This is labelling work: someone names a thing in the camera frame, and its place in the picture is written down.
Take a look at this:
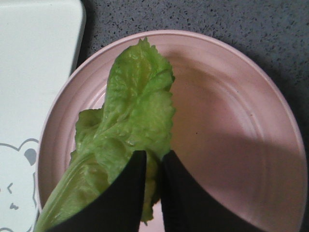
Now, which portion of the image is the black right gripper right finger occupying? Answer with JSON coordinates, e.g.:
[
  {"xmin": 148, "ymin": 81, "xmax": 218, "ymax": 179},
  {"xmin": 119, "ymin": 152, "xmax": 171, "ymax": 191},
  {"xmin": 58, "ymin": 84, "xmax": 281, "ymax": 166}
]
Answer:
[{"xmin": 161, "ymin": 151, "xmax": 256, "ymax": 232}]

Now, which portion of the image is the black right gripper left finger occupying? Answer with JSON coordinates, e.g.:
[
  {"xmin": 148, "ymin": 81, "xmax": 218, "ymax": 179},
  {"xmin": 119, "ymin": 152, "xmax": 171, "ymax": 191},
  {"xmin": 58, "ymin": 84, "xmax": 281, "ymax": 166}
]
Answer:
[{"xmin": 48, "ymin": 151, "xmax": 147, "ymax": 232}]

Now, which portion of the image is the pink round plate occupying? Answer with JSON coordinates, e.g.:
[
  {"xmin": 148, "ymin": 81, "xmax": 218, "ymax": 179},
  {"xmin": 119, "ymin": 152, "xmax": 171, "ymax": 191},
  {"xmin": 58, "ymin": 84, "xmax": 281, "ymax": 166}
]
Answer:
[{"xmin": 37, "ymin": 30, "xmax": 308, "ymax": 232}]

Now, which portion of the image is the green lettuce leaf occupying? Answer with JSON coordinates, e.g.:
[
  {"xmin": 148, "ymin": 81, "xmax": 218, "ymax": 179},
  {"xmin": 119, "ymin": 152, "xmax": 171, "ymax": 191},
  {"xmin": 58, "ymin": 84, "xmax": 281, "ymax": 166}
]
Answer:
[{"xmin": 35, "ymin": 39, "xmax": 175, "ymax": 232}]

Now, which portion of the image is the white bear-print serving tray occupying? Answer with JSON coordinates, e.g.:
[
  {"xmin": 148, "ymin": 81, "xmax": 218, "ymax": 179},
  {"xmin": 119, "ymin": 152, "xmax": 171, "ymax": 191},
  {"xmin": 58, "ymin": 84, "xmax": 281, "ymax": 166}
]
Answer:
[{"xmin": 0, "ymin": 0, "xmax": 86, "ymax": 232}]

